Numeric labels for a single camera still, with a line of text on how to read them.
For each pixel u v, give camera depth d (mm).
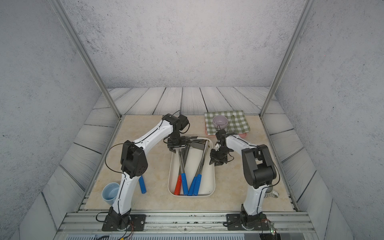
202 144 979
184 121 784
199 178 832
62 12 715
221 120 1138
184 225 726
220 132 802
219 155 813
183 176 827
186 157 933
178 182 843
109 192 809
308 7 706
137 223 726
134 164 569
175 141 790
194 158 961
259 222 677
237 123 1149
